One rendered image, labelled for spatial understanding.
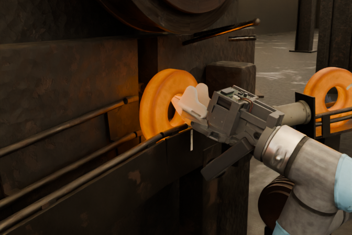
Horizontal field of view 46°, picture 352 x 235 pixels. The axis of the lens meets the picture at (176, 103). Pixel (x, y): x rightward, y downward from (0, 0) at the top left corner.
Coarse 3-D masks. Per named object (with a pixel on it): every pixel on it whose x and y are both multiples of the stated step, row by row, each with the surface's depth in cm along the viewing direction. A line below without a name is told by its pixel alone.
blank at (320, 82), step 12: (324, 72) 100; (336, 72) 100; (348, 72) 102; (312, 84) 100; (324, 84) 100; (336, 84) 101; (348, 84) 102; (324, 96) 101; (348, 96) 103; (324, 108) 102; (336, 108) 104
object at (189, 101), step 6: (186, 90) 74; (192, 90) 73; (186, 96) 74; (192, 96) 73; (174, 102) 76; (180, 102) 75; (186, 102) 74; (192, 102) 73; (198, 102) 73; (180, 108) 74; (186, 108) 74; (192, 108) 74; (198, 108) 73; (204, 108) 72; (180, 114) 74; (192, 114) 73; (198, 114) 74; (204, 114) 72
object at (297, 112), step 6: (300, 102) 100; (276, 108) 97; (282, 108) 98; (288, 108) 98; (294, 108) 98; (300, 108) 99; (306, 108) 99; (288, 114) 97; (294, 114) 98; (300, 114) 98; (306, 114) 99; (282, 120) 96; (288, 120) 97; (294, 120) 98; (300, 120) 99; (306, 120) 99
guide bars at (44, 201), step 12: (168, 132) 72; (144, 144) 67; (120, 156) 63; (96, 168) 59; (108, 168) 60; (84, 180) 57; (60, 192) 54; (36, 204) 51; (48, 204) 52; (12, 216) 49; (24, 216) 50; (0, 228) 47
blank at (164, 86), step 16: (160, 80) 73; (176, 80) 76; (192, 80) 80; (144, 96) 73; (160, 96) 73; (144, 112) 73; (160, 112) 73; (176, 112) 82; (144, 128) 74; (160, 128) 74
